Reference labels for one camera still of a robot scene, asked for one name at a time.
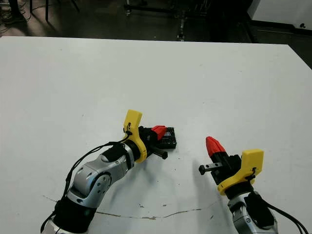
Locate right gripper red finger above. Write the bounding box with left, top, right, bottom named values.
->
left=210, top=136, right=230, bottom=164
left=206, top=136, right=221, bottom=164

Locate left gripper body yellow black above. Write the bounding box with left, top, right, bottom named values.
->
left=122, top=109, right=169, bottom=164

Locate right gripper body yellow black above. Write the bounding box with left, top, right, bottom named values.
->
left=198, top=149, right=265, bottom=196

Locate black circuit board module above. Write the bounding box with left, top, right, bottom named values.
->
left=156, top=126, right=177, bottom=150

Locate white cabinet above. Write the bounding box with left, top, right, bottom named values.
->
left=247, top=0, right=312, bottom=31

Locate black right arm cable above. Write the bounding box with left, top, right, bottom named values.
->
left=252, top=168, right=310, bottom=234

